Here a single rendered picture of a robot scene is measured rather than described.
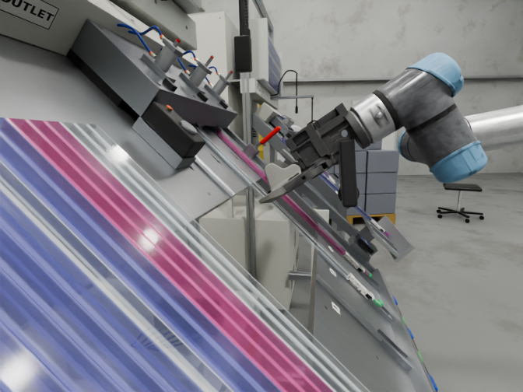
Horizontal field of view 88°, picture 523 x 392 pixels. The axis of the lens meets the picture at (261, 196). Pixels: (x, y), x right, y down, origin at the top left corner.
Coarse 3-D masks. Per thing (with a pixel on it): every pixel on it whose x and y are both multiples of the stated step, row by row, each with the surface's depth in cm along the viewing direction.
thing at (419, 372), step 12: (384, 288) 60; (384, 300) 57; (396, 312) 52; (396, 324) 49; (396, 336) 47; (408, 336) 45; (408, 348) 43; (408, 360) 42; (420, 360) 41; (420, 372) 38; (420, 384) 37; (432, 384) 37
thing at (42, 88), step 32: (0, 64) 26; (32, 64) 29; (64, 64) 35; (0, 96) 22; (32, 96) 25; (64, 96) 29; (96, 96) 34; (128, 128) 34; (160, 160) 34; (224, 160) 51; (192, 192) 34; (224, 192) 41
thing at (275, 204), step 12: (204, 132) 53; (216, 144) 53; (228, 156) 52; (240, 168) 52; (252, 180) 52; (264, 192) 52; (276, 204) 51; (288, 216) 51; (300, 228) 51; (312, 240) 51; (324, 252) 51; (336, 264) 51; (348, 276) 51
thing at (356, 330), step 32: (320, 224) 70; (320, 256) 51; (352, 256) 69; (320, 288) 40; (352, 288) 50; (320, 320) 33; (352, 320) 39; (384, 320) 50; (352, 352) 32; (384, 352) 39; (384, 384) 32
